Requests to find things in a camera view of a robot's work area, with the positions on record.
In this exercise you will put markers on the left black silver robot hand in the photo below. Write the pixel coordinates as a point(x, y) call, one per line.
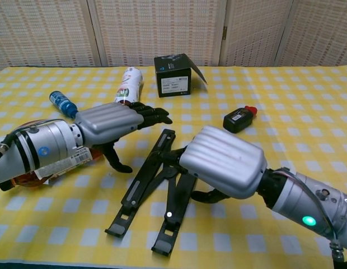
point(106, 123)

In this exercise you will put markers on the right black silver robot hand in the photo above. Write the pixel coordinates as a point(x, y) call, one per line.
point(224, 162)

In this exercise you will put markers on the black folding laptop stand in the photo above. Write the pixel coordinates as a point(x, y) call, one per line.
point(142, 176)

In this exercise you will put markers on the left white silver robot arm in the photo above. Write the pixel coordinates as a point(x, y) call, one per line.
point(42, 145)

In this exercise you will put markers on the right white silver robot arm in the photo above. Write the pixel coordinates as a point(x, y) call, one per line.
point(310, 207)

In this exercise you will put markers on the yellow white checkered tablecloth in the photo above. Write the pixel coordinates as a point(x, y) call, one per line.
point(302, 112)

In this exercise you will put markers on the small black bottle red cap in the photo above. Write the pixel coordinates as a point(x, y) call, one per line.
point(238, 120)

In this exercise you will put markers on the white drink bottle yellow cap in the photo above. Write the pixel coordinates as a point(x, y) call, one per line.
point(130, 84)

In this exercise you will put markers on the small blue bottle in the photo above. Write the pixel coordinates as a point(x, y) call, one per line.
point(61, 102)

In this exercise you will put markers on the brown tea bottle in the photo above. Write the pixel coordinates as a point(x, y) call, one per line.
point(64, 165)

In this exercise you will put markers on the black cardboard box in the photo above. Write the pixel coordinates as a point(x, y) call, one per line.
point(173, 75)

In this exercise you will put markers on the woven folding screen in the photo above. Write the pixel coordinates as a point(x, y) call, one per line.
point(162, 33)

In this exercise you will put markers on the brass screen hinge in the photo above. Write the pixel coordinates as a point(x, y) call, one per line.
point(225, 32)

